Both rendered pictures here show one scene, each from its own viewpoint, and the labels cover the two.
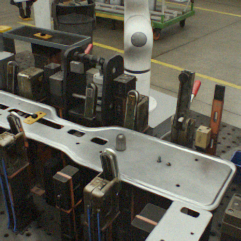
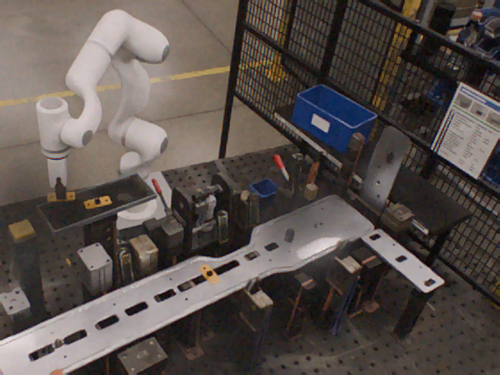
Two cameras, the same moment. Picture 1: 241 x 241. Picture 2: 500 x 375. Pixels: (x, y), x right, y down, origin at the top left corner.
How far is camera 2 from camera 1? 1.84 m
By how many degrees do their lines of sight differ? 55
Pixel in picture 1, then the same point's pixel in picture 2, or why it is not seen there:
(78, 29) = not seen: outside the picture
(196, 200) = (364, 229)
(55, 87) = (175, 240)
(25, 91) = (150, 266)
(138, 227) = (373, 266)
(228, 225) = (401, 226)
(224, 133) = (196, 178)
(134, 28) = (159, 137)
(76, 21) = not seen: outside the picture
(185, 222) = (384, 243)
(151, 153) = (303, 225)
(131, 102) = (255, 203)
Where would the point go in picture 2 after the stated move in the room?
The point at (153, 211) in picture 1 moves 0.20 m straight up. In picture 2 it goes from (361, 253) to (377, 211)
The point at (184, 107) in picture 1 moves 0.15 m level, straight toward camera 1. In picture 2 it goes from (295, 181) to (332, 199)
